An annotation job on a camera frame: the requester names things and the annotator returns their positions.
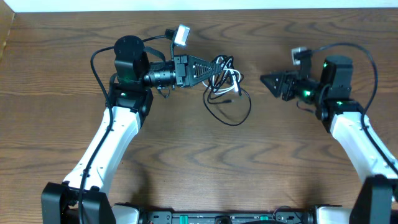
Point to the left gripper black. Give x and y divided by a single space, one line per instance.
185 78

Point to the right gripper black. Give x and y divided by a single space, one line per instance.
290 78

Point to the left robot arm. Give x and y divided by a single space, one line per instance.
82 197

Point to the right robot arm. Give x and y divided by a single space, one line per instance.
346 120

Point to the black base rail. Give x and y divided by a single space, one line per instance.
242 217

